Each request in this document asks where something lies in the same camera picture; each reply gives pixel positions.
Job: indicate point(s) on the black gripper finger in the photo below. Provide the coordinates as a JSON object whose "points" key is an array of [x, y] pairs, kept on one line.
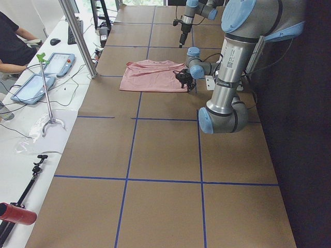
{"points": [[182, 40]]}

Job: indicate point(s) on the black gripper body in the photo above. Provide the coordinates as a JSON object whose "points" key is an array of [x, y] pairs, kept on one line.
{"points": [[187, 80], [185, 28]]}

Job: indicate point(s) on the pink Snoopy t-shirt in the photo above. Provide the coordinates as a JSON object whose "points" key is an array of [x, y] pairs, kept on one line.
{"points": [[152, 76]]}

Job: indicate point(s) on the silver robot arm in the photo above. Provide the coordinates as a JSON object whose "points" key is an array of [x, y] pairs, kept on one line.
{"points": [[243, 23], [192, 8]]}

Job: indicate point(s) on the upper blue teach pendant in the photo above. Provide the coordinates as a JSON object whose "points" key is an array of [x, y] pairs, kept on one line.
{"points": [[59, 64]]}

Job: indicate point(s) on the blue teach pendant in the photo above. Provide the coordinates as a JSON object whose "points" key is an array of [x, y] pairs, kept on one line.
{"points": [[59, 64], [31, 91]]}

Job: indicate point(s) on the black computer mouse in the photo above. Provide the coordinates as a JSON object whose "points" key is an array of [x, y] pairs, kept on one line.
{"points": [[54, 41]]}

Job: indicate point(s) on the metal reacher grabber stick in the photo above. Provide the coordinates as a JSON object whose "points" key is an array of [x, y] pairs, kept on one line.
{"points": [[52, 120]]}

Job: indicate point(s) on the clear plastic bag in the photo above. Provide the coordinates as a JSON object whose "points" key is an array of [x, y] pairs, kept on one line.
{"points": [[46, 138]]}

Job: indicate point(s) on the lower blue teach pendant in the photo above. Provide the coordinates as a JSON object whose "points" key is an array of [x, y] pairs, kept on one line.
{"points": [[31, 91]]}

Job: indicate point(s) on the person in black shirt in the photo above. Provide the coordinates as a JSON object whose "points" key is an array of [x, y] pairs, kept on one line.
{"points": [[15, 53]]}

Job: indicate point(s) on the red cylinder bottle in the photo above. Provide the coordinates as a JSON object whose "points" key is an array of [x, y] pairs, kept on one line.
{"points": [[18, 215]]}

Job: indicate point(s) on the black selfie stick tripod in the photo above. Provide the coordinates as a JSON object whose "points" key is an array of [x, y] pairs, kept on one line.
{"points": [[7, 227]]}

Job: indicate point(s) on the aluminium frame post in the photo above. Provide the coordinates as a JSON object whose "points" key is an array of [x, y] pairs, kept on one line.
{"points": [[71, 18]]}

